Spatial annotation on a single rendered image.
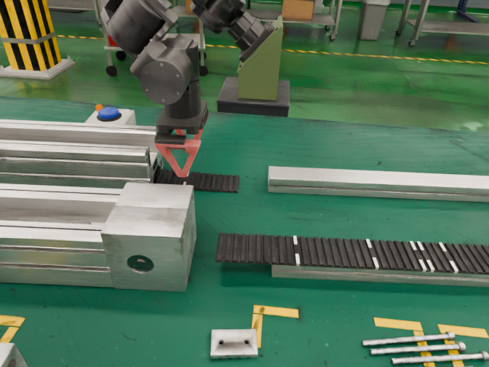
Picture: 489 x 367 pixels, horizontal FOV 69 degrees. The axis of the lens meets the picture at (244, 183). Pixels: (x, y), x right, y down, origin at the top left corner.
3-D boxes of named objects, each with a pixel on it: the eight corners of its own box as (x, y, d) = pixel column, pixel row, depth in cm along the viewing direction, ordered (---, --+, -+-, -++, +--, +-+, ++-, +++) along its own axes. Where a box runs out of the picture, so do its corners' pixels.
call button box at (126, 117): (138, 135, 79) (134, 108, 75) (125, 157, 71) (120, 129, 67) (102, 133, 79) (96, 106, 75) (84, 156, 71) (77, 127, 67)
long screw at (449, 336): (448, 334, 42) (451, 329, 41) (453, 342, 41) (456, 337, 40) (359, 341, 41) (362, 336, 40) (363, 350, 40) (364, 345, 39)
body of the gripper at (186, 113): (156, 135, 54) (150, 88, 50) (169, 108, 62) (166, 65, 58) (199, 137, 54) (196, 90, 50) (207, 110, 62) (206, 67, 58)
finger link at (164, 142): (158, 183, 58) (152, 131, 52) (168, 160, 64) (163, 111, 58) (200, 186, 58) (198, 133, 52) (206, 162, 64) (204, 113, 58)
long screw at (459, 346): (458, 344, 41) (462, 339, 40) (463, 353, 40) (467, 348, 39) (367, 350, 40) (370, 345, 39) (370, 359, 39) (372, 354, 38)
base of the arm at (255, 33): (273, 24, 99) (242, 57, 103) (252, 1, 96) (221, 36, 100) (275, 28, 91) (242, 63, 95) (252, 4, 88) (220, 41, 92)
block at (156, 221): (199, 226, 55) (196, 175, 50) (185, 292, 45) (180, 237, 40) (140, 223, 55) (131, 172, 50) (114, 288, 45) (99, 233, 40)
